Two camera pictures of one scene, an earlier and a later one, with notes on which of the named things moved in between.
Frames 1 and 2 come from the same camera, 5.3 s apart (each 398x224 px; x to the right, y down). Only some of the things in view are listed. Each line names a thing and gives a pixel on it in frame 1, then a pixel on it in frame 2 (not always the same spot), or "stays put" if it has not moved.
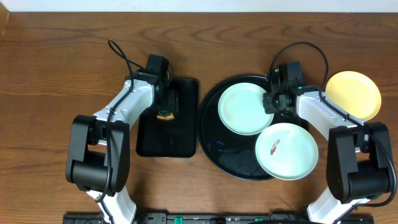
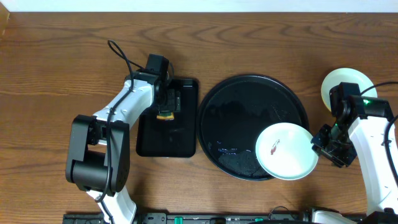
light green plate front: [286, 151] stays put
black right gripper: [268, 107] -> [339, 158]
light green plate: [240, 109] -> [345, 74]
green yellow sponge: [165, 116] stays put
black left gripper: [168, 104] stays put
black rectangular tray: [173, 138] stays put
